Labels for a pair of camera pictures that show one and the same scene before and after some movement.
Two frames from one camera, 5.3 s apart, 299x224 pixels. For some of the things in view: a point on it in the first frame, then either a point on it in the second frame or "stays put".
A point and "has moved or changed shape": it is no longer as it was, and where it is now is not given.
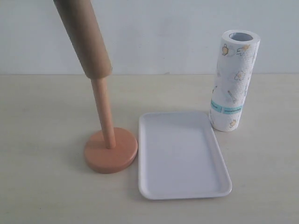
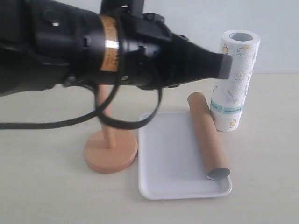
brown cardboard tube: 80,22 has moved or changed shape
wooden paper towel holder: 111,150 stays put
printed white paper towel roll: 237,53 stays put
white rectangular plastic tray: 179,157 stays put
